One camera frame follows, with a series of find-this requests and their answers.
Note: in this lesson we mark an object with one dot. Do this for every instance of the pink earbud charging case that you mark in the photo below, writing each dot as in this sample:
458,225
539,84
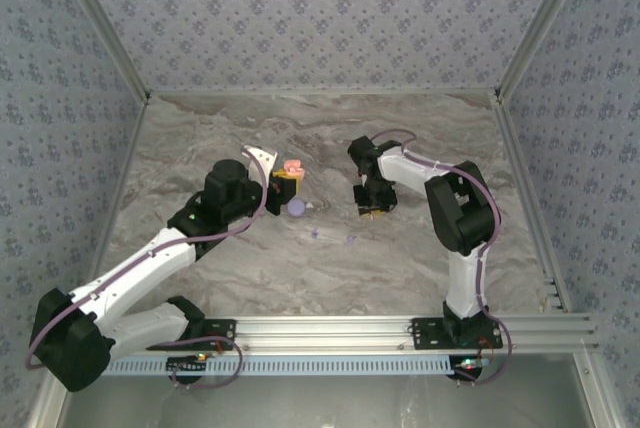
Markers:
292,165

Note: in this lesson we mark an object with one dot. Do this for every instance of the purple earbud charging case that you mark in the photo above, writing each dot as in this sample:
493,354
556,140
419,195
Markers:
296,209

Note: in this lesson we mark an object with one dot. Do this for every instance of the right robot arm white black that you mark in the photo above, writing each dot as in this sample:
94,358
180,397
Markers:
467,288

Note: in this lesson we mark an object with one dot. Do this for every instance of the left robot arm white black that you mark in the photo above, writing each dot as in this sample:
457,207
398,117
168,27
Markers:
150,253

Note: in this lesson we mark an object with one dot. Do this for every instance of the small black controller board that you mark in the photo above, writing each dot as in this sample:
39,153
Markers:
185,364
465,370

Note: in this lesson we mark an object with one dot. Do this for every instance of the grey metal panel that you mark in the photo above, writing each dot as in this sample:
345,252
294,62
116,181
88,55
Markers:
325,403

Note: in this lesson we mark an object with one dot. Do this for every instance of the aluminium table edge rail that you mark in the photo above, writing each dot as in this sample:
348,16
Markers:
320,92
526,198

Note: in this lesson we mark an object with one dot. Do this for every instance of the wide aluminium mounting rail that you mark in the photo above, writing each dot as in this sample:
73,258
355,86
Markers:
325,333

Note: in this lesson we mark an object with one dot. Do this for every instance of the aluminium frame post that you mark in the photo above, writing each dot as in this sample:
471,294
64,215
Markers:
102,18
543,18

